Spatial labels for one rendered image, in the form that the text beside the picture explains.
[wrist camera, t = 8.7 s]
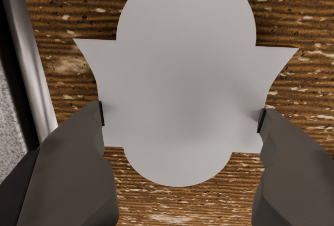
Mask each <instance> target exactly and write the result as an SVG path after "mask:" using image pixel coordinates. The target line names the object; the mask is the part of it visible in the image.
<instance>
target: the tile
mask: <svg viewBox="0 0 334 226"><path fill-rule="evenodd" d="M73 40H74V41H75V43H76V44H77V46H78V47H79V49H80V51H81V52H82V54H83V55H84V57H85V59H86V61H87V62H88V64H89V66H90V68H91V70H92V72H93V75H94V77H95V80H96V83H97V91H98V99H99V101H101V103H102V109H103V117H104V124H105V126H102V134H103V141H104V146H105V147H123V148H124V152H125V155H126V157H127V159H128V161H129V163H130V164H131V166H132V167H133V168H134V169H135V170H136V171H137V172H138V173H139V174H140V175H142V176H143V177H145V178H146V179H148V180H150V181H152V182H154V183H157V184H161V185H165V186H172V187H184V186H191V185H195V184H199V183H202V182H204V181H206V180H208V179H210V178H212V177H213V176H215V175H216V174H217V173H219V172H220V171H221V170H222V169H223V168H224V166H225V165H226V164H227V162H228V161H229V159H230V157H231V154H232V152H244V153H260V152H261V149H262V146H263V142H262V138H261V136H260V135H259V133H257V125H258V120H259V117H260V114H261V110H262V108H264V105H265V102H266V98H267V94H268V91H269V89H270V87H271V85H272V83H273V82H274V80H275V79H276V77H277V76H278V74H279V73H280V71H281V70H282V69H283V67H284V66H285V65H286V64H287V62H288V61H289V60H290V59H291V58H292V56H293V55H294V54H295V53H296V52H297V51H298V49H299V48H298V47H294V46H291V45H273V44H256V27H255V20H254V16H253V12H252V9H251V7H250V5H249V3H248V0H127V2H126V4H125V6H124V8H123V10H122V12H121V15H120V18H119V21H118V26H117V32H116V38H108V37H85V36H79V37H76V38H73Z"/></svg>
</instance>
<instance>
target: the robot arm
mask: <svg viewBox="0 0 334 226"><path fill-rule="evenodd" d="M102 126H105V124H104V117H103V109H102V103H101V101H96V100H93V101H91V102H89V103H88V104H87V105H85V106H84V107H83V108H81V109H80V110H79V111H77V112H76V113H75V114H73V115H72V116H71V117H70V118H68V119H67V120H66V121H64V122H63V123H62V124H60V125H59V126H58V127H57V128H56V129H55V130H54V131H53V132H52V133H51V134H50V135H49V136H48V137H47V138H46V139H45V140H44V141H43V142H42V144H41V145H40V146H39V147H38V149H37V150H33V151H28V152H27V153H26V155H25V156H24V157H23V158H22V159H21V161H20V162H19V163H18V164H17V165H16V166H15V168H14V169H13V170H12V171H11V172H10V174H9V175H8V176H7V177H6V178H5V180H4V181H3V182H2V183H1V184H0V226H116V224H117V223H118V221H119V207H118V199H117V191H116V184H115V179H114V174H113V169H112V165H111V163H110V162H109V161H108V160H106V159H105V158H104V157H103V156H102V155H103V154H104V152H105V148H104V141H103V134H102ZM257 133H259V135H260V136H261V138H262V140H263V146H262V149H261V152H260V155H259V159H260V160H261V162H262V164H263V166H264V168H265V170H264V171H263V174H262V177H261V179H260V182H259V185H258V188H257V190H256V193H255V196H254V198H253V203H252V213H251V224H252V226H334V160H333V159H332V158H331V156H330V155H329V154H328V153H327V152H326V151H325V150H324V149H323V148H322V147H321V146H320V145H319V144H318V143H317V142H316V141H315V140H314V139H313V138H311V137H310V136H309V135H308V134H306V133H305V132H304V131H303V130H301V129H300V128H299V127H297V126H296V125H295V124H293V123H292V122H291V121H289V120H288V119H287V118H285V117H284V116H283V115H281V114H280V113H279V112H277V111H276V110H274V109H272V108H267V109H266V108H262V110H261V114H260V117H259V120H258V125H257Z"/></svg>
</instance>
